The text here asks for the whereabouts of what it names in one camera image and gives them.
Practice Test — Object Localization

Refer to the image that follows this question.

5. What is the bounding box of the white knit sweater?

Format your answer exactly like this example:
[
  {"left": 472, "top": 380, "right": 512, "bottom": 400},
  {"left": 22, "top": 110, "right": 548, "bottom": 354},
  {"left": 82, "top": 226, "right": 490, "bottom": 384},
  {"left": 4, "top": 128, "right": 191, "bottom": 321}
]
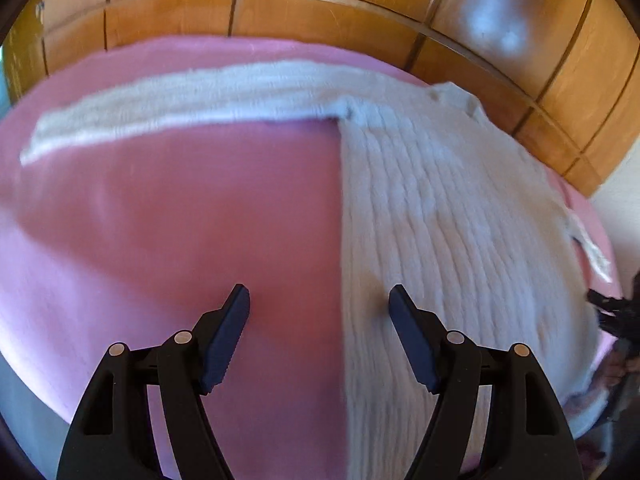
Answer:
[{"left": 20, "top": 60, "right": 613, "bottom": 480}]

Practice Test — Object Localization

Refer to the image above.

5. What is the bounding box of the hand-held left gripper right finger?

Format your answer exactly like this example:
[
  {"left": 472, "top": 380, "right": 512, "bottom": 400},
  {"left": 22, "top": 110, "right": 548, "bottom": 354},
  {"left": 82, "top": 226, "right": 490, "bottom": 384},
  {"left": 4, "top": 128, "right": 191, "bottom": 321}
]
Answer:
[{"left": 389, "top": 284, "right": 585, "bottom": 480}]

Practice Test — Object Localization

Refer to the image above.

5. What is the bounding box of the white bed sheet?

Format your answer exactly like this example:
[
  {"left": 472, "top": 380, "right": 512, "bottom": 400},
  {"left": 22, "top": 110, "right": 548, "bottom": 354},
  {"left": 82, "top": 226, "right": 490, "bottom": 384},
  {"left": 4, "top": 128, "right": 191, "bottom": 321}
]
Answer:
[{"left": 0, "top": 355, "right": 68, "bottom": 480}]

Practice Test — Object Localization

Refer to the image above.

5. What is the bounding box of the pink blanket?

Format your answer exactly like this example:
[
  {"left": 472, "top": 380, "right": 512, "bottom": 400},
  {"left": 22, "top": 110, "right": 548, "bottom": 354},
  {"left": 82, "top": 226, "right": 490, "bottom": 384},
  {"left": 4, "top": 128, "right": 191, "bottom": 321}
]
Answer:
[{"left": 0, "top": 35, "right": 626, "bottom": 480}]

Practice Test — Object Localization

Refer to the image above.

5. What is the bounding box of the wooden panelled wardrobe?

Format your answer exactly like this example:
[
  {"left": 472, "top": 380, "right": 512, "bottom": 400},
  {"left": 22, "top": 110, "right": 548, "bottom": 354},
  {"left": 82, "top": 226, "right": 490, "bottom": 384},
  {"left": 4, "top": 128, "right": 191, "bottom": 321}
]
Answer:
[{"left": 0, "top": 0, "right": 640, "bottom": 198}]

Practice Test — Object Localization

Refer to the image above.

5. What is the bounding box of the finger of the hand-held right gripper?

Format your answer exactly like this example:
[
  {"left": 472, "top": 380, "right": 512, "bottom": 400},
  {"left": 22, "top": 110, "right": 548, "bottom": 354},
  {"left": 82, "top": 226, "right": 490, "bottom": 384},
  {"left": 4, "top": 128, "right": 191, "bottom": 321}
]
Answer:
[{"left": 587, "top": 287, "right": 623, "bottom": 313}]

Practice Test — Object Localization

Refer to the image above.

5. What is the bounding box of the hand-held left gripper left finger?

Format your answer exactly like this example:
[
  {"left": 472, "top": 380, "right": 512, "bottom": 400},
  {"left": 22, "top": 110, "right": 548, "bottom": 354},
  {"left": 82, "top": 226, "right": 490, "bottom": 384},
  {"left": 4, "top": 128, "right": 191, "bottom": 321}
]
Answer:
[{"left": 57, "top": 284, "right": 250, "bottom": 480}]

